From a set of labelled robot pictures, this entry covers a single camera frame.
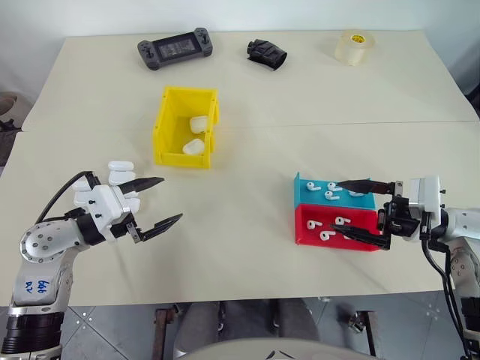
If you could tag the yellow plastic bin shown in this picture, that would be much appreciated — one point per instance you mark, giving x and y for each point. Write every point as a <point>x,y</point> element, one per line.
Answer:
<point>165,123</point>

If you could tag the white wireless earbud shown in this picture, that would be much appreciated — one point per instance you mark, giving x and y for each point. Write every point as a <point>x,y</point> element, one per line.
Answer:
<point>311,186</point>
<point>339,220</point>
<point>329,195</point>
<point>332,186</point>
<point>324,236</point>
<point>311,224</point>
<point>354,193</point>

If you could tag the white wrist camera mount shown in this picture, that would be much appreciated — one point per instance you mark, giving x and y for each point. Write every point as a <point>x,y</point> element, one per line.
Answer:
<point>105,204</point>
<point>427,195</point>

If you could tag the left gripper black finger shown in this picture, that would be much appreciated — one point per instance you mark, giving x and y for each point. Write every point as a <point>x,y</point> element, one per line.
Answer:
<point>144,183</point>
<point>161,227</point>

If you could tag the black folded pouch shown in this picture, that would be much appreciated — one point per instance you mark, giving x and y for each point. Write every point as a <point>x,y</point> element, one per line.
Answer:
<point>266,52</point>

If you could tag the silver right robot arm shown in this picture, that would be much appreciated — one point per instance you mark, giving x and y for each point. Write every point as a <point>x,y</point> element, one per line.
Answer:
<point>465,225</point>

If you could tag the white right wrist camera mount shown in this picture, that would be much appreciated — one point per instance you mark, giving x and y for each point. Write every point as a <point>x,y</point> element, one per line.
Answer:
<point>427,195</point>

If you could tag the dark bag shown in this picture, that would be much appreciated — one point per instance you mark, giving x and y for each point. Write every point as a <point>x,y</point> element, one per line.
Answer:
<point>7,138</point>

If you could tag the rusty metal table frame bar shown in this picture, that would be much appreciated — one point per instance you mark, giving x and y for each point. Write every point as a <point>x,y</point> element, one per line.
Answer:
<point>365,330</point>
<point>165,333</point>

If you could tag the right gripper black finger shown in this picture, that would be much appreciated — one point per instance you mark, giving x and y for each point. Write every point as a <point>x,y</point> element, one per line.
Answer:
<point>365,237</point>
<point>367,186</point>

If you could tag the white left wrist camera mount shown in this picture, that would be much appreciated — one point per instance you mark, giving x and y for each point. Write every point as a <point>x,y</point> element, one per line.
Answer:
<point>105,204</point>

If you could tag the grey handheld game controller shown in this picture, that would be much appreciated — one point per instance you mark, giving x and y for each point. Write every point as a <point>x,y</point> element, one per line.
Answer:
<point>176,47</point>

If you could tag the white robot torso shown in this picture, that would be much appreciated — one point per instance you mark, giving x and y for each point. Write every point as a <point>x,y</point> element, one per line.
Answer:
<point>262,350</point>

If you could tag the blue plastic tray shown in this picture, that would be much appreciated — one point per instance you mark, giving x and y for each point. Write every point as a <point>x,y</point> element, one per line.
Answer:
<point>303,197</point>

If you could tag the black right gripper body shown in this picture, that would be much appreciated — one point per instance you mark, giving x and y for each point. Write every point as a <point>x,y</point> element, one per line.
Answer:
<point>399,219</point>

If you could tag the red plastic tray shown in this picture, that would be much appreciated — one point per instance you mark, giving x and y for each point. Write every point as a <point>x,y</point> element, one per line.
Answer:
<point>303,232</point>

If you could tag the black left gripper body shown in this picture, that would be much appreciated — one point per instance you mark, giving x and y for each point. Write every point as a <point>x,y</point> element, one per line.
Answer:
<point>120,230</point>

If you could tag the translucent tape roll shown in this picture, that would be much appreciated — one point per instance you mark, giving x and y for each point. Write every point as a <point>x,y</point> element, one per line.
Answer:
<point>352,52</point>

